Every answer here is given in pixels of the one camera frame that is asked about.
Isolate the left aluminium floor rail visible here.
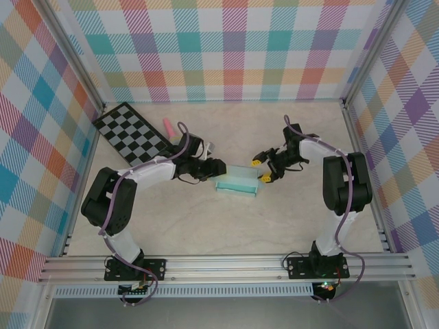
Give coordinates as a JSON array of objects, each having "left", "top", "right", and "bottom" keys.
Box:
[{"left": 60, "top": 108, "right": 106, "bottom": 257}]

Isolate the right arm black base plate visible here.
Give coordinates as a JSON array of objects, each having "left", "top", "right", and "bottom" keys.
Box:
[{"left": 286, "top": 256, "right": 350, "bottom": 280}]

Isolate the slotted grey cable duct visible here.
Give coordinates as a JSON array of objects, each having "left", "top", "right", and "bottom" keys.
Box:
[{"left": 53, "top": 286, "right": 315, "bottom": 298}]

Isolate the left aluminium frame post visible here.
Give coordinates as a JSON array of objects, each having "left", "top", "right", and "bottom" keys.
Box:
[{"left": 34, "top": 0, "right": 106, "bottom": 113}]

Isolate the right aluminium frame post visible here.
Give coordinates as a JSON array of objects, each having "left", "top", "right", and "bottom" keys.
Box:
[{"left": 342, "top": 0, "right": 409, "bottom": 109}]

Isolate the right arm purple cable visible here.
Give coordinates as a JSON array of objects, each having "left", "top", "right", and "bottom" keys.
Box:
[{"left": 283, "top": 115, "right": 365, "bottom": 304}]

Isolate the right aluminium floor rail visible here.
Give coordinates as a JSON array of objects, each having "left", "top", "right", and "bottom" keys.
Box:
[{"left": 342, "top": 102, "right": 392, "bottom": 254}]

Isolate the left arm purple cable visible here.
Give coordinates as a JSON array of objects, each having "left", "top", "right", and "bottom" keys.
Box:
[{"left": 98, "top": 121, "right": 193, "bottom": 306}]

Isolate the long aluminium mounting rail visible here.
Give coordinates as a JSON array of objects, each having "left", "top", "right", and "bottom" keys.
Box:
[{"left": 37, "top": 252, "right": 416, "bottom": 284}]

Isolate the aluminium floor rail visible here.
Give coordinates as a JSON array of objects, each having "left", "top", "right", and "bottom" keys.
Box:
[
  {"left": 60, "top": 108, "right": 106, "bottom": 257},
  {"left": 342, "top": 102, "right": 392, "bottom": 254}
]

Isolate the black grey checkerboard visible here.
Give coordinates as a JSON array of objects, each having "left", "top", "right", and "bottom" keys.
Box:
[{"left": 92, "top": 101, "right": 176, "bottom": 165}]

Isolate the pink toy microphone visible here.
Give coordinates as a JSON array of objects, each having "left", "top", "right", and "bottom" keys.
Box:
[{"left": 162, "top": 118, "right": 182, "bottom": 145}]

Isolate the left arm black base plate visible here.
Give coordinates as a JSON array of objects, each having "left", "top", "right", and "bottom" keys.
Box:
[{"left": 104, "top": 258, "right": 167, "bottom": 282}]

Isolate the light teal paper box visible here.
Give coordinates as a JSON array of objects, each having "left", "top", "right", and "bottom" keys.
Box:
[{"left": 207, "top": 164, "right": 265, "bottom": 199}]

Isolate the aluminium frame post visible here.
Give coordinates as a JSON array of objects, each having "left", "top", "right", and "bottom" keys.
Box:
[
  {"left": 34, "top": 0, "right": 106, "bottom": 113},
  {"left": 342, "top": 0, "right": 409, "bottom": 109}
]

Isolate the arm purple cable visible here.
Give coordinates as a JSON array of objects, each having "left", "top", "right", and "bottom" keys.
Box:
[
  {"left": 283, "top": 115, "right": 365, "bottom": 304},
  {"left": 98, "top": 121, "right": 193, "bottom": 306}
]

